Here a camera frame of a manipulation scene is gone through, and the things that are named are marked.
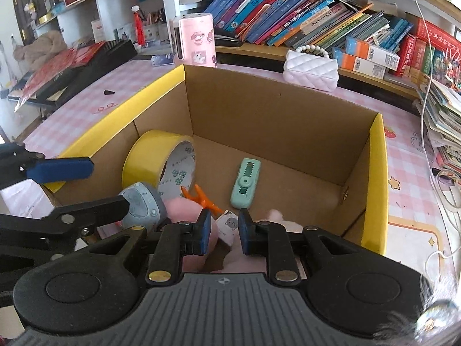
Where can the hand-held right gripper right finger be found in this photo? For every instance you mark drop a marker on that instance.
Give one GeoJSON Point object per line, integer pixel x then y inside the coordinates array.
{"type": "Point", "coordinates": [245, 232]}

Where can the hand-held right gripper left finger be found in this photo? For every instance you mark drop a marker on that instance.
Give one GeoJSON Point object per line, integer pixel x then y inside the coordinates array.
{"type": "Point", "coordinates": [204, 232]}

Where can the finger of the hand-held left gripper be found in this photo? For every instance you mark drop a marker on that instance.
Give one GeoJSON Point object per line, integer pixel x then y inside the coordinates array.
{"type": "Point", "coordinates": [90, 214]}
{"type": "Point", "coordinates": [61, 169]}

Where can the pink chick plush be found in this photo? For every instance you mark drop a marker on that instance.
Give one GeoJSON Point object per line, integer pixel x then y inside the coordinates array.
{"type": "Point", "coordinates": [183, 211]}

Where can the pink pig plush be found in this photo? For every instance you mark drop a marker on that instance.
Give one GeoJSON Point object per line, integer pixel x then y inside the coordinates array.
{"type": "Point", "coordinates": [237, 263]}

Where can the grey blue round gadget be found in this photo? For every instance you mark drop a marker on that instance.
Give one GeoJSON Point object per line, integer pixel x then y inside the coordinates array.
{"type": "Point", "coordinates": [144, 202]}

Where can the yellow tape roll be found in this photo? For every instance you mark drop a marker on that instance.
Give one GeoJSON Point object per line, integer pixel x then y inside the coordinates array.
{"type": "Point", "coordinates": [144, 158]}

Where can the yellow cardboard box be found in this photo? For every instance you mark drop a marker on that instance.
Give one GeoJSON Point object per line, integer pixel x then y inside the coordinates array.
{"type": "Point", "coordinates": [270, 115]}

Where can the pink checked tablecloth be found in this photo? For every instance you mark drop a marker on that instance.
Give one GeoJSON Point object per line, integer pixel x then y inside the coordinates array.
{"type": "Point", "coordinates": [108, 111]}

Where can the small black plastic piece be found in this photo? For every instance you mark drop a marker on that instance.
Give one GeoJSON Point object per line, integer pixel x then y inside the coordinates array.
{"type": "Point", "coordinates": [108, 92]}

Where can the black long case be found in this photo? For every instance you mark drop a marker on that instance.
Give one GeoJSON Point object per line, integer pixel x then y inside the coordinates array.
{"type": "Point", "coordinates": [63, 79]}

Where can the red patterned plastic bag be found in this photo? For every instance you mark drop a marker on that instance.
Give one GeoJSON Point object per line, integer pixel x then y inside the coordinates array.
{"type": "Point", "coordinates": [65, 61]}

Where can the beige cloth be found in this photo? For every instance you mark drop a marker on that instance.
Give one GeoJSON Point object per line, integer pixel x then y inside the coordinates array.
{"type": "Point", "coordinates": [39, 50]}

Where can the black keyboard case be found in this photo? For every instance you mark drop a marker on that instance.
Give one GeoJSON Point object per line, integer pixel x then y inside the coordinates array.
{"type": "Point", "coordinates": [108, 57]}

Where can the white card sign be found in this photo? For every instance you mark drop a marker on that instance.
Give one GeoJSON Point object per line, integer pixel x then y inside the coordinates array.
{"type": "Point", "coordinates": [98, 30]}

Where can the red tassel ornament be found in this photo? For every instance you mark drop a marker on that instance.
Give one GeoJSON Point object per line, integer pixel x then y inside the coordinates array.
{"type": "Point", "coordinates": [138, 25]}

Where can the white pen holder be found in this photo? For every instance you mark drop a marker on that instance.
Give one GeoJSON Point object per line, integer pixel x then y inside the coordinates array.
{"type": "Point", "coordinates": [152, 32]}

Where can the orange bordered table mat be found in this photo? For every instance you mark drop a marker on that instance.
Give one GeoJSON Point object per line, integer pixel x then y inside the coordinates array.
{"type": "Point", "coordinates": [414, 238]}

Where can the white quilted handbag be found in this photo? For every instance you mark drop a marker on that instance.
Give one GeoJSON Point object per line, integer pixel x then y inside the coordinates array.
{"type": "Point", "coordinates": [311, 70]}

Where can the pink cartoon tin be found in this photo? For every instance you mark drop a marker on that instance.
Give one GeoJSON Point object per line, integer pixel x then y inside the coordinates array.
{"type": "Point", "coordinates": [196, 39]}

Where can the black flat case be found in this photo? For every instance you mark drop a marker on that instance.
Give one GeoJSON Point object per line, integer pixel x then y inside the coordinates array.
{"type": "Point", "coordinates": [228, 41]}

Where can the row of blue books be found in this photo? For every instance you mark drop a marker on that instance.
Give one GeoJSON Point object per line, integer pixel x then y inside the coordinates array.
{"type": "Point", "coordinates": [281, 10]}

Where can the stack of magazines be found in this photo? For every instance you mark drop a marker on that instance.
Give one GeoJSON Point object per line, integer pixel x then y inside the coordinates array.
{"type": "Point", "coordinates": [443, 115]}

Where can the row of red books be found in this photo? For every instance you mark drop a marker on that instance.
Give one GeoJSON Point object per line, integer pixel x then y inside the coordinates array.
{"type": "Point", "coordinates": [432, 50]}

